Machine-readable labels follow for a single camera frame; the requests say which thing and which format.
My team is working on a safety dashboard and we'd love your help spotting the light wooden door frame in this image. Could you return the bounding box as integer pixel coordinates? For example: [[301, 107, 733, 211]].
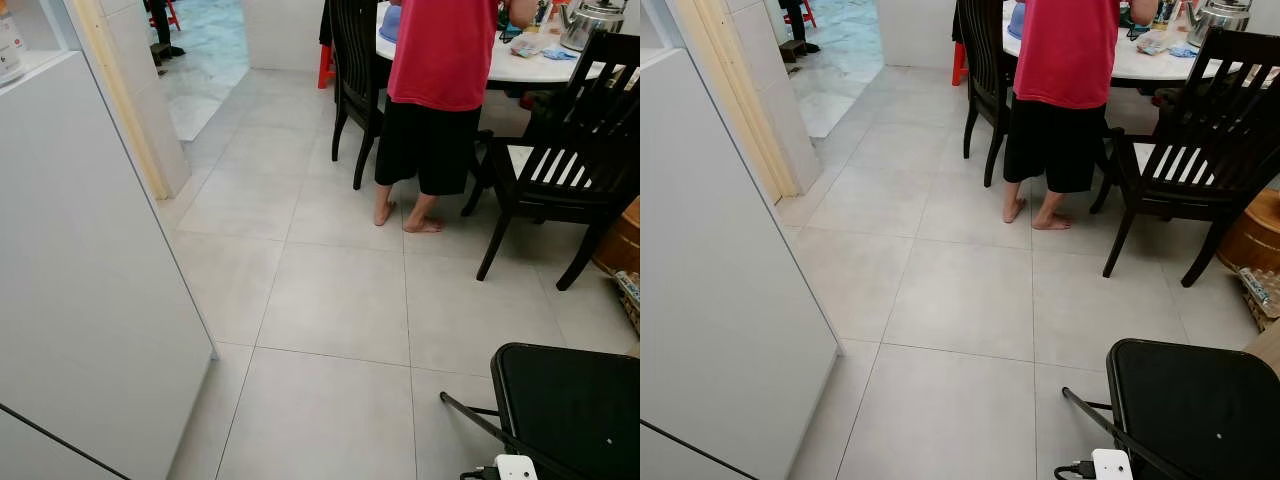
[[668, 0, 823, 199], [62, 0, 193, 201]]

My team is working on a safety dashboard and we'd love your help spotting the dark wooden dining chair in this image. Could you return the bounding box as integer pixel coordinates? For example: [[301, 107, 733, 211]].
[[952, 0, 1021, 189], [461, 28, 641, 292], [1088, 25, 1280, 289], [322, 0, 393, 191]]

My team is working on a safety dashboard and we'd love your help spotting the white labelled container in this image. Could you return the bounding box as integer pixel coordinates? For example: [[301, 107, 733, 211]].
[[0, 8, 27, 87]]

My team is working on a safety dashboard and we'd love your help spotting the crate of bottles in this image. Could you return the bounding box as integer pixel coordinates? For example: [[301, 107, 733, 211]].
[[1235, 262, 1280, 333], [608, 268, 641, 336]]

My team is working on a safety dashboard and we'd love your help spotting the person in dark trousers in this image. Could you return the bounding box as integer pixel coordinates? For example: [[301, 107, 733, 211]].
[[143, 0, 187, 63], [778, 0, 821, 56]]

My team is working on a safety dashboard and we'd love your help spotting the person in red shirt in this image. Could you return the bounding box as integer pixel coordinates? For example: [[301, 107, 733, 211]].
[[373, 0, 541, 235], [1000, 0, 1161, 232]]

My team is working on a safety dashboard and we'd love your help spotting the round white table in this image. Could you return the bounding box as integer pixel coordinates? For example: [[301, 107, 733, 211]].
[[375, 0, 641, 87], [1003, 0, 1280, 83]]

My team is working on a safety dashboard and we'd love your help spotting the steel kettle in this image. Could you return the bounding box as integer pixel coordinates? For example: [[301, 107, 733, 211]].
[[557, 0, 628, 53], [1186, 0, 1256, 49]]

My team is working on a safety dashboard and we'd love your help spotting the brown wooden barrel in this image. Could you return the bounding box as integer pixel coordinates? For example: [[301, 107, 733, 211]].
[[1215, 188, 1280, 273], [591, 197, 641, 277]]

